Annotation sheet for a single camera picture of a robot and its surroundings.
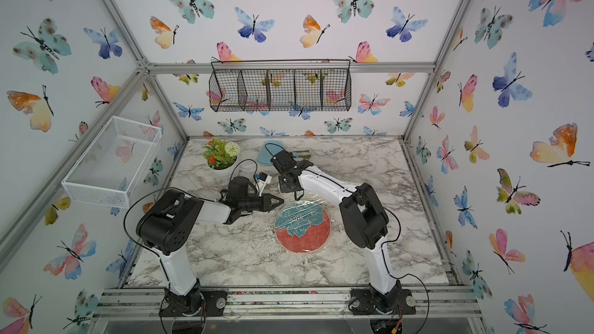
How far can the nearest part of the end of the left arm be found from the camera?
78cm

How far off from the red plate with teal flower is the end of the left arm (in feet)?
0.28

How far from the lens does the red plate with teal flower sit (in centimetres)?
86
